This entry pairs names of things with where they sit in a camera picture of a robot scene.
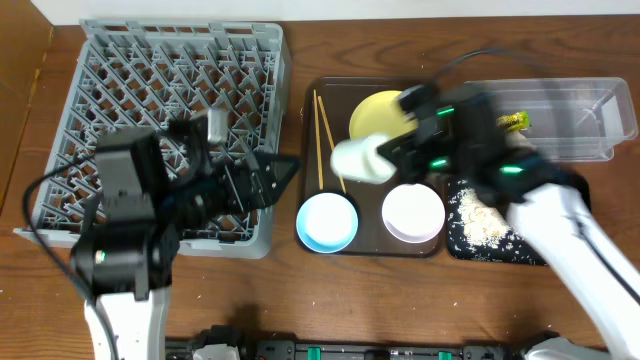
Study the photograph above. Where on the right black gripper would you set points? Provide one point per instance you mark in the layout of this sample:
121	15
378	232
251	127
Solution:
413	138

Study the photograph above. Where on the wooden chopstick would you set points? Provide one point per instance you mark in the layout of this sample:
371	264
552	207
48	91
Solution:
318	142
329	136

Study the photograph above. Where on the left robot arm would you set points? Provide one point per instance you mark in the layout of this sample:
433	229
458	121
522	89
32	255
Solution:
157	184

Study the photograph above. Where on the grey plastic dish rack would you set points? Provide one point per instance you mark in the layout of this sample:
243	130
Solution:
134	73

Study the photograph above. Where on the green snack wrapper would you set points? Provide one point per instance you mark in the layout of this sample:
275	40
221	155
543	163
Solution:
514	122

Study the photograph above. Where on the light blue bowl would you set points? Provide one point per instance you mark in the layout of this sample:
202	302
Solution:
326	223

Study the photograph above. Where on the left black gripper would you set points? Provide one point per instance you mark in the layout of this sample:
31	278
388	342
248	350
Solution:
245	180

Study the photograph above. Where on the black equipment rail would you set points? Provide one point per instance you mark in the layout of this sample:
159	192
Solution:
286	346

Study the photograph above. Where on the black waste tray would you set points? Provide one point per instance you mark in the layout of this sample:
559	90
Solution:
515	251

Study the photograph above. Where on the right wooden chopstick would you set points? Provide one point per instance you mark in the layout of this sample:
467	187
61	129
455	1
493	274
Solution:
329	136

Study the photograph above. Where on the spilled rice food waste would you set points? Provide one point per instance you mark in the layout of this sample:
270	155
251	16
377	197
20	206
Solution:
474	224

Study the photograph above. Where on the white cup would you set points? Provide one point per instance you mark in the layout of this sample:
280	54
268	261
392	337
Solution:
358	160

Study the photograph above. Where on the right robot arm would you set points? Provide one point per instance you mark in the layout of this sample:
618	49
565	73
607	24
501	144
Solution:
458	133

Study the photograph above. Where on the yellow round plate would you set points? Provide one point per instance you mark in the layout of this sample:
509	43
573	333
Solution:
380	113

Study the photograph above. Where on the clear plastic bin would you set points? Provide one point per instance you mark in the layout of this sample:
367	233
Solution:
571	119

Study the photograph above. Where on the dark brown serving tray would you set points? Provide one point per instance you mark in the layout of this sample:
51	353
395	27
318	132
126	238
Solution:
341	95

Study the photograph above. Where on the left wooden chopstick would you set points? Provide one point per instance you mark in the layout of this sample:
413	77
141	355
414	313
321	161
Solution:
318	142

